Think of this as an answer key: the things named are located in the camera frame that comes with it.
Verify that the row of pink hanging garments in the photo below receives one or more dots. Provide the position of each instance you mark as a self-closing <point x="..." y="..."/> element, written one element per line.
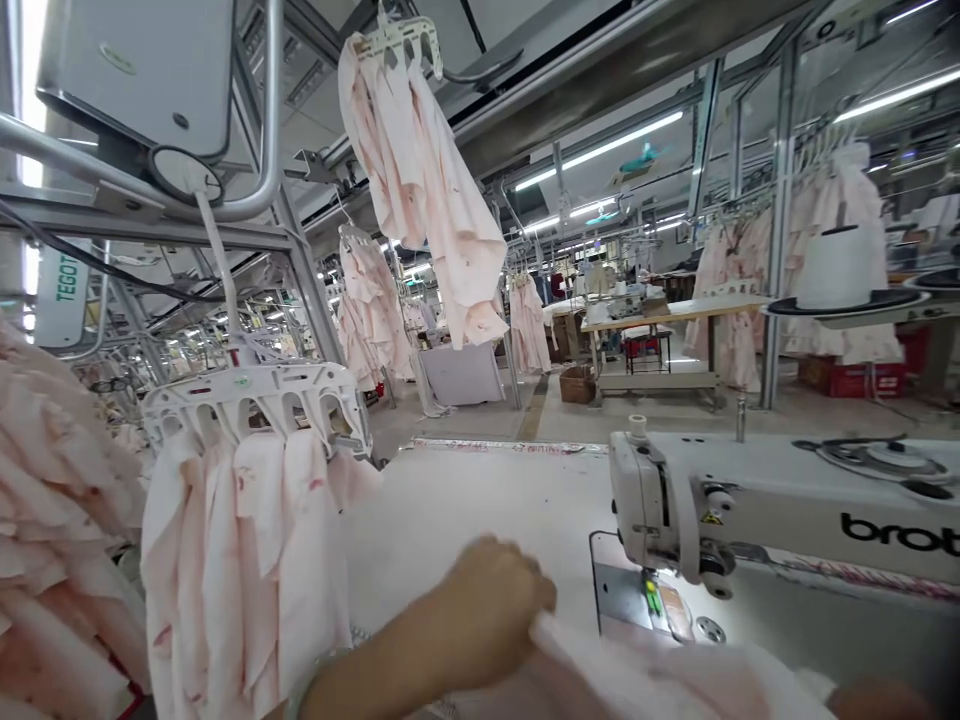
<point x="825" y="195"/>
<point x="529" y="322"/>
<point x="371" y="300"/>

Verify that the pink fabric piece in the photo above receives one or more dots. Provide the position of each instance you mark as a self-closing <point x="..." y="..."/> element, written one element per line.
<point x="660" y="675"/>

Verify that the grey control box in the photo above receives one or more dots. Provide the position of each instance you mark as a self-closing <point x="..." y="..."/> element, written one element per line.
<point x="135" y="67"/>

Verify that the person's left hand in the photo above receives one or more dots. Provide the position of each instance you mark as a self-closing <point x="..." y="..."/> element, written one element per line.
<point x="480" y="615"/>

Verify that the person's left fingers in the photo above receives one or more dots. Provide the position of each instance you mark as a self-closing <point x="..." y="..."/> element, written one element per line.
<point x="541" y="596"/>

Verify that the metal needle plate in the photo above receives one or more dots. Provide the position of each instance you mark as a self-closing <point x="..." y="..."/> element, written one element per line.
<point x="622" y="592"/>

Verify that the bundle of pink garment pieces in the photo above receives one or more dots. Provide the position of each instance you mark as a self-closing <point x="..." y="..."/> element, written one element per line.
<point x="247" y="562"/>

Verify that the white multi-clip hanger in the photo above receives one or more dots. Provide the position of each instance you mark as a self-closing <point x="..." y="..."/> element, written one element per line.
<point x="247" y="390"/>
<point x="397" y="37"/>

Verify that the white curved machine cover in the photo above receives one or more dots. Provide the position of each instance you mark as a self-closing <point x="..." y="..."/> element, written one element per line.
<point x="64" y="300"/>

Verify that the beige work table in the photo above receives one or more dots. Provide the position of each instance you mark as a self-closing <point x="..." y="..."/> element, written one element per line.
<point x="675" y="309"/>

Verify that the white thread cone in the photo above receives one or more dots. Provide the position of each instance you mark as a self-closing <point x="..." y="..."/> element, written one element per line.
<point x="840" y="270"/>

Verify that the person's right hand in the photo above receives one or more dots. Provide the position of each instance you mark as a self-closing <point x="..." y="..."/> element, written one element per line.
<point x="885" y="701"/>

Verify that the pink hanging garment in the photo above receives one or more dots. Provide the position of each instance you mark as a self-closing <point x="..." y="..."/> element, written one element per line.
<point x="427" y="187"/>

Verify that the white cloth covered stand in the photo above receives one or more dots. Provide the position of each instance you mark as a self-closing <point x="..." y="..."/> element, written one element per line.
<point x="461" y="375"/>

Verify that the cardboard box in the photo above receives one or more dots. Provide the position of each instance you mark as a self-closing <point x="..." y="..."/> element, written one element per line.
<point x="577" y="384"/>

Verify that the red plastic crate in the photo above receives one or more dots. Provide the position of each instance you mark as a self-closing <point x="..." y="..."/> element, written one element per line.
<point x="855" y="376"/>

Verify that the metal thread post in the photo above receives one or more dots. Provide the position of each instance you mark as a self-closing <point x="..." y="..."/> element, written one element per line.
<point x="740" y="420"/>

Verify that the white sewing machine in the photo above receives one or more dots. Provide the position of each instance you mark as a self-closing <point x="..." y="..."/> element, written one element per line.
<point x="787" y="487"/>

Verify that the pile of pink ruffled fabric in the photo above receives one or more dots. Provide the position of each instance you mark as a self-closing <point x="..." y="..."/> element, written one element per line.
<point x="52" y="510"/>

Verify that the grey overhead conveyor rail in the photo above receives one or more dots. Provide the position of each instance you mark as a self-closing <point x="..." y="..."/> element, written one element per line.
<point x="637" y="67"/>

